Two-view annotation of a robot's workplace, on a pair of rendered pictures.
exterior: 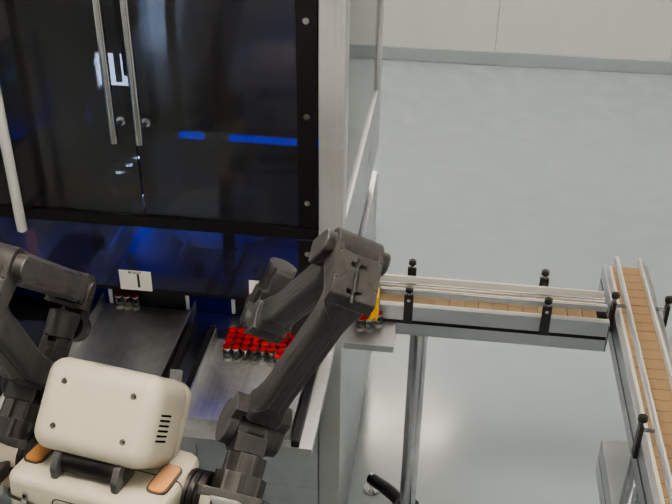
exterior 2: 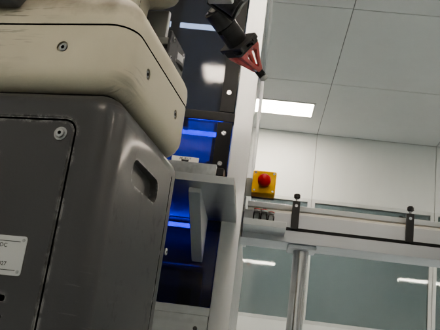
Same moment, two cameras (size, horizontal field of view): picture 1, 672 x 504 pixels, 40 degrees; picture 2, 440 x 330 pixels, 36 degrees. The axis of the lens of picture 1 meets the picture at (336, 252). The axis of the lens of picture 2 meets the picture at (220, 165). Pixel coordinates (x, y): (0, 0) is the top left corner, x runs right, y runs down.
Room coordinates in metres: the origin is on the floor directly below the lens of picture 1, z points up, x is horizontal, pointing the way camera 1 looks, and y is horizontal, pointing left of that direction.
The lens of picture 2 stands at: (-0.04, 0.17, 0.41)
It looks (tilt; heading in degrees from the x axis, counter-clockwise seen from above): 18 degrees up; 357
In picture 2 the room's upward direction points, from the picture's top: 8 degrees clockwise
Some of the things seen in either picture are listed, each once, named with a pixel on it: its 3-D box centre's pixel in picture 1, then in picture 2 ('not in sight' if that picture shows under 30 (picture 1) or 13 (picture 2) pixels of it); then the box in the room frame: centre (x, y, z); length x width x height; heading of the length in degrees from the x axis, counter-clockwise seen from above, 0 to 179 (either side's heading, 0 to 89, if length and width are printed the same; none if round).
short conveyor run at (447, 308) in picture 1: (476, 303); (348, 229); (2.04, -0.38, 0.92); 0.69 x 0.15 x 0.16; 83
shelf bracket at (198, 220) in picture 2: not in sight; (196, 227); (1.76, 0.12, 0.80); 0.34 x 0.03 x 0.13; 173
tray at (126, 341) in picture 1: (129, 339); not in sight; (1.90, 0.53, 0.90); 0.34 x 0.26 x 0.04; 173
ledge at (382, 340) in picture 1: (371, 331); (264, 228); (1.98, -0.10, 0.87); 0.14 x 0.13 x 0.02; 173
